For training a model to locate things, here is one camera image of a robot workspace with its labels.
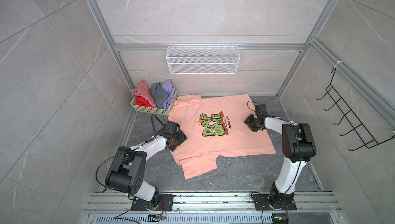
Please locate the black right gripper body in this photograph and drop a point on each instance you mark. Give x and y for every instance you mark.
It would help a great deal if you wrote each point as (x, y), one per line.
(252, 122)

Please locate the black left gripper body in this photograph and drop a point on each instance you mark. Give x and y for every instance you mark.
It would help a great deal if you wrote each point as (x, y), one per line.
(179, 138)

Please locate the peach printed t-shirt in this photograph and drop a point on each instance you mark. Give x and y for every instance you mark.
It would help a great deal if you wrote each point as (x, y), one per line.
(215, 127)

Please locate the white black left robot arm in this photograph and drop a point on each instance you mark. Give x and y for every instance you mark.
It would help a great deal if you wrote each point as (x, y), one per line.
(127, 170)

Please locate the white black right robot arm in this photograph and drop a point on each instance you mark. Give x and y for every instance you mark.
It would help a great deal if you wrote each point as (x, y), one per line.
(298, 148)

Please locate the green plastic laundry basket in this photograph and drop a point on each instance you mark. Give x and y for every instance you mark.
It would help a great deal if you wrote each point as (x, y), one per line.
(152, 110)

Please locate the grey t-shirt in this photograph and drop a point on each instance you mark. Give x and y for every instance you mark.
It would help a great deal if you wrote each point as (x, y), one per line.
(159, 94)

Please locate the purple t-shirt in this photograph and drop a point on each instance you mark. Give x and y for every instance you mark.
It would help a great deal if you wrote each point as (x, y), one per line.
(169, 88)

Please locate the red t-shirt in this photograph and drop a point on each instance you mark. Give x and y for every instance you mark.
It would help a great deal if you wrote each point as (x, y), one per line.
(141, 101)

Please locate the pink t-shirt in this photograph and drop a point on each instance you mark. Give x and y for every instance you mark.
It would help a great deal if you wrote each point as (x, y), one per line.
(144, 91)

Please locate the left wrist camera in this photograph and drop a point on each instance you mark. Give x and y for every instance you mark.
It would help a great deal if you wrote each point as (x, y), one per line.
(171, 128)

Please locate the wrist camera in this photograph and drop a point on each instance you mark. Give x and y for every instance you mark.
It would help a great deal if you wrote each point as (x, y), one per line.
(260, 110)
(171, 128)

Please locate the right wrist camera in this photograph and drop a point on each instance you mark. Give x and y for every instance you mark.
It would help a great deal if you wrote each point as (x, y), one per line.
(260, 110)

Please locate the white wire mesh basket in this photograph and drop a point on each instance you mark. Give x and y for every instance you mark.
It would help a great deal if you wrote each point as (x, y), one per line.
(184, 60)

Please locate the black wire hook rack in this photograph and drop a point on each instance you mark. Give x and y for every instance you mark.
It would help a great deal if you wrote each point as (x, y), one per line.
(349, 116)

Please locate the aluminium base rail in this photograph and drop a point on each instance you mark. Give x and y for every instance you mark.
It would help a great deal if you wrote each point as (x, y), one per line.
(213, 208)

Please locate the aluminium frame corner post left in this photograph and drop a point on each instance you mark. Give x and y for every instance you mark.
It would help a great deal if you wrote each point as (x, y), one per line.
(95, 10)

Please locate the aluminium frame corner post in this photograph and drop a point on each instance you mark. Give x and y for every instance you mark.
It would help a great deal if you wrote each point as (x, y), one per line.
(319, 24)
(95, 10)

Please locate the aluminium frame corner post right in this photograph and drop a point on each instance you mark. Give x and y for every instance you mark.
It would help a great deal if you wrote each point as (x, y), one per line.
(319, 24)

